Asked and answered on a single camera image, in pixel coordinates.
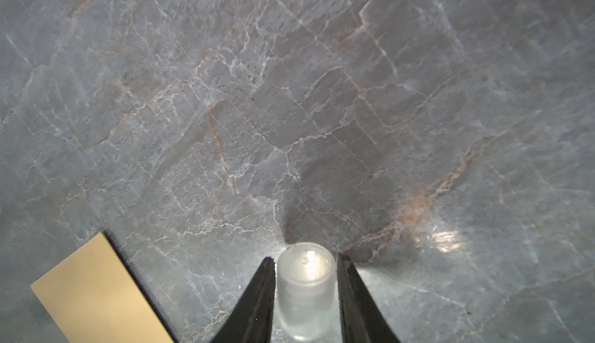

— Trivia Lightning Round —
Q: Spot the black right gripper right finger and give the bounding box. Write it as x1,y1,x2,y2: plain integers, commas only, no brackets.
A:
337,253,401,343

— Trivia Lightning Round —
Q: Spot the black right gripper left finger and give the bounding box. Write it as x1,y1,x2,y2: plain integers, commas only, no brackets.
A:
211,257,276,343

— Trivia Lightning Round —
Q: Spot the white glue stick cap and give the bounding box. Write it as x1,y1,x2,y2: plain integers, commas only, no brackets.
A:
276,242,337,341

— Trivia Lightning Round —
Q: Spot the tan paper envelope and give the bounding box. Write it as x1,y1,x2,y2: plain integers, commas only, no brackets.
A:
31,233,173,342

